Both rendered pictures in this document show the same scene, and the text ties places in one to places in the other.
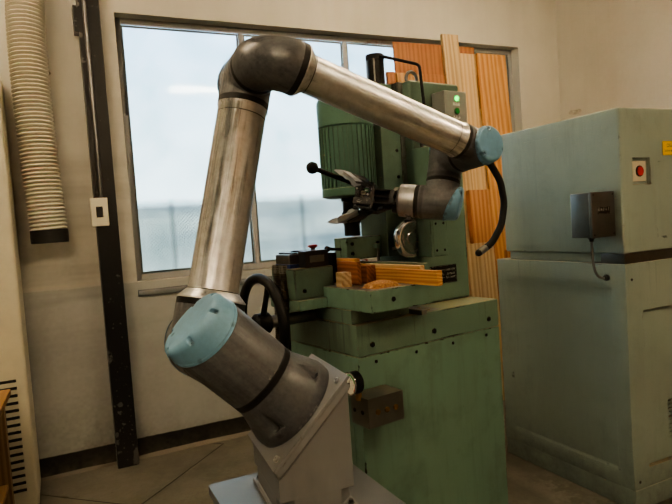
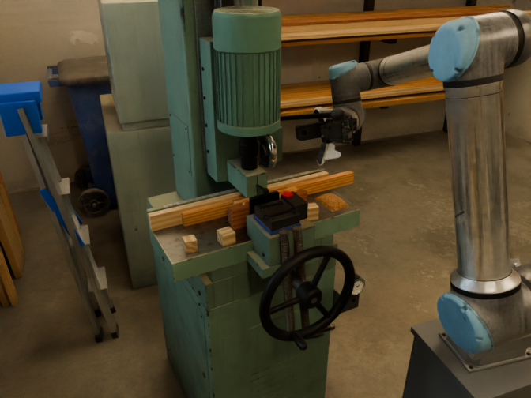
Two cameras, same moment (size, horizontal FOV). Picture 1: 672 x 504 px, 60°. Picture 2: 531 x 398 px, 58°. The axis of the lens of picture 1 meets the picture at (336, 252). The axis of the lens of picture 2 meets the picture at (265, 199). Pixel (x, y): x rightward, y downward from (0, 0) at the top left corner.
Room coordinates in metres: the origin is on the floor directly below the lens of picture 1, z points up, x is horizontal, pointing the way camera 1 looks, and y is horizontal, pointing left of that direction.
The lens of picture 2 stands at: (1.69, 1.21, 1.62)
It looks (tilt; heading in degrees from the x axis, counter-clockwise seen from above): 28 degrees down; 276
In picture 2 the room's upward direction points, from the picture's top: straight up
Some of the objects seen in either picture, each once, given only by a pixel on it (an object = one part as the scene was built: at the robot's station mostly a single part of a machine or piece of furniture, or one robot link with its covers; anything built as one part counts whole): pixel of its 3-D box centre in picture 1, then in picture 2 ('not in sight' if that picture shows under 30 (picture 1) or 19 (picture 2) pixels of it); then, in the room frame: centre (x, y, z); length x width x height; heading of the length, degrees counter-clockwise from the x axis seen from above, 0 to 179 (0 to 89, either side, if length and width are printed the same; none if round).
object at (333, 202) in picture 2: (381, 283); (332, 200); (1.61, -0.12, 0.91); 0.10 x 0.07 x 0.02; 124
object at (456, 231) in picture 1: (418, 195); (209, 101); (2.03, -0.30, 1.16); 0.22 x 0.22 x 0.72; 34
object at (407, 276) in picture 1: (371, 274); (274, 196); (1.79, -0.10, 0.92); 0.60 x 0.02 x 0.04; 34
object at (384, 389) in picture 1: (377, 406); (339, 290); (1.57, -0.08, 0.58); 0.12 x 0.08 x 0.08; 124
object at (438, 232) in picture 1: (429, 236); (266, 143); (1.83, -0.30, 1.02); 0.09 x 0.07 x 0.12; 34
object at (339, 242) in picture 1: (358, 249); (246, 178); (1.87, -0.07, 0.99); 0.14 x 0.07 x 0.09; 124
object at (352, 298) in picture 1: (327, 292); (265, 233); (1.81, 0.04, 0.87); 0.61 x 0.30 x 0.06; 34
